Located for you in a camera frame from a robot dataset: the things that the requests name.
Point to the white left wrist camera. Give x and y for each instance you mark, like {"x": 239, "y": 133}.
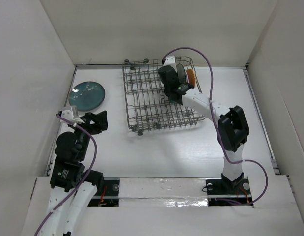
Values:
{"x": 69, "y": 113}

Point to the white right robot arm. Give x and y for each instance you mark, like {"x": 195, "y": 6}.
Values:
{"x": 230, "y": 123}

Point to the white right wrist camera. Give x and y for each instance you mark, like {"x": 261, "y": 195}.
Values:
{"x": 170, "y": 60}

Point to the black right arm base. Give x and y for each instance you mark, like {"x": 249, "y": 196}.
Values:
{"x": 216, "y": 187}

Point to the woven-pattern orange plate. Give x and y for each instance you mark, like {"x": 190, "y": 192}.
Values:
{"x": 192, "y": 77}

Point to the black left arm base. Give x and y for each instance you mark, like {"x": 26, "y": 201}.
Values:
{"x": 108, "y": 196}

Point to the grey wire dish rack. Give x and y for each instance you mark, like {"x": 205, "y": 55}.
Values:
{"x": 147, "y": 107}

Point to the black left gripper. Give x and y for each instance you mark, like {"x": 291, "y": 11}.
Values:
{"x": 99, "y": 122}

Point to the cream plate tree drawing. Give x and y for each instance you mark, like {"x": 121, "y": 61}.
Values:
{"x": 181, "y": 73}

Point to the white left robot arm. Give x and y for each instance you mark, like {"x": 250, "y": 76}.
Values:
{"x": 73, "y": 182}

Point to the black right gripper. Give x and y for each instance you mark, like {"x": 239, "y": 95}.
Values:
{"x": 176, "y": 73}

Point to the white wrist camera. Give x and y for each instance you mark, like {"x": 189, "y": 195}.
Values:
{"x": 170, "y": 60}
{"x": 69, "y": 113}

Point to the dark teal glazed plate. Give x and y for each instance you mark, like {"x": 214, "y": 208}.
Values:
{"x": 87, "y": 96}

